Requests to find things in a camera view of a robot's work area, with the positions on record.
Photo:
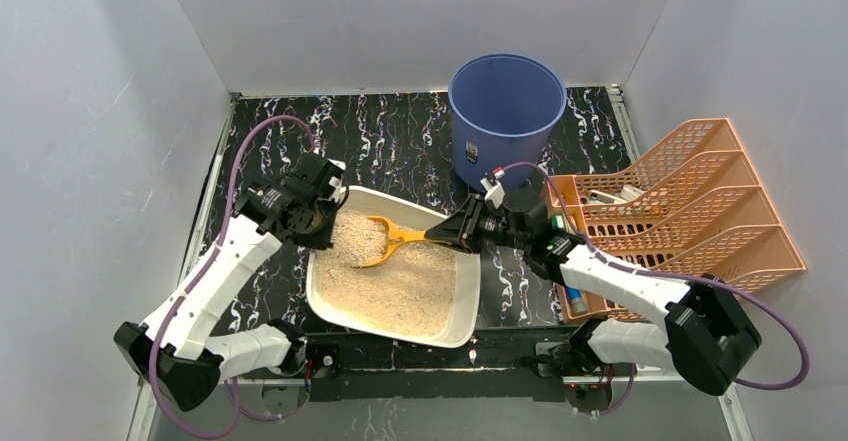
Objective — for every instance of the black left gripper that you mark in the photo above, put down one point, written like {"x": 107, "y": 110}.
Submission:
{"x": 328, "y": 227}

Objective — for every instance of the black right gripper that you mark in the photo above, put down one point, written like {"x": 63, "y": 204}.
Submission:
{"x": 470, "y": 224}

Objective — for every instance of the yellow slotted litter scoop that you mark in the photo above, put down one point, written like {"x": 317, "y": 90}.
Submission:
{"x": 396, "y": 237}

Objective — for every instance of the white plastic litter box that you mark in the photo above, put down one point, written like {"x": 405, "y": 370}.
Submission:
{"x": 463, "y": 314}

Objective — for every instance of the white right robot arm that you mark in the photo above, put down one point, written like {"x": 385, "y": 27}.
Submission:
{"x": 698, "y": 330}

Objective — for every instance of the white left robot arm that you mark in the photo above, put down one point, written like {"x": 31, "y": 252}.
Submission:
{"x": 174, "y": 346}

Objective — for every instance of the beige cat litter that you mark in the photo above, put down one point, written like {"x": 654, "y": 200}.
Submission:
{"x": 409, "y": 294}

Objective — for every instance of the green yellow small container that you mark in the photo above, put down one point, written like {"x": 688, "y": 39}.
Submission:
{"x": 560, "y": 221}

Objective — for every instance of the blue plastic bucket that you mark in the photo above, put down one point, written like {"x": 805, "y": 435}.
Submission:
{"x": 503, "y": 109}

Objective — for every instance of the blue capped small bottle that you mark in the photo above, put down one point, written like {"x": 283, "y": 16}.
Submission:
{"x": 576, "y": 301}

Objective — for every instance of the orange plastic file organizer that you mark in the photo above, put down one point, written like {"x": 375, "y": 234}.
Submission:
{"x": 692, "y": 204}

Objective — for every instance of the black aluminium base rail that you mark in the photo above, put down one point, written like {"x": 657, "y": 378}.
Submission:
{"x": 514, "y": 362}

